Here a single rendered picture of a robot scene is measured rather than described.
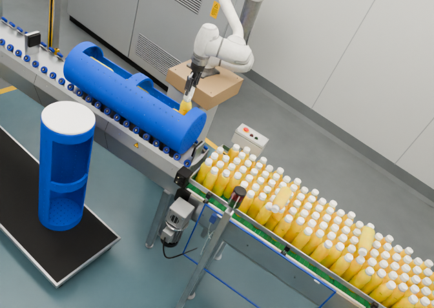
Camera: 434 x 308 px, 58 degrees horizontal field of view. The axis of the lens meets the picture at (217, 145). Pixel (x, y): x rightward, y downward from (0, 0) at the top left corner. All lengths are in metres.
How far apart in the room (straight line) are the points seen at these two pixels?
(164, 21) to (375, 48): 2.22
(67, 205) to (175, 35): 2.06
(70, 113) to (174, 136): 0.59
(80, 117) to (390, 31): 3.26
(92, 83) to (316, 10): 2.96
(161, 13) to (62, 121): 2.23
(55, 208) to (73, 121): 0.88
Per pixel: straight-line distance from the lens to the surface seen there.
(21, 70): 2.93
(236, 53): 1.99
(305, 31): 4.80
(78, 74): 2.50
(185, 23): 4.06
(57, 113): 2.33
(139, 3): 4.44
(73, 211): 2.97
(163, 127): 2.22
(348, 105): 4.84
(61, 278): 2.71
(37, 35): 2.92
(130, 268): 2.95
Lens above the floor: 2.53
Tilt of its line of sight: 39 degrees down
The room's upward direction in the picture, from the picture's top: 23 degrees clockwise
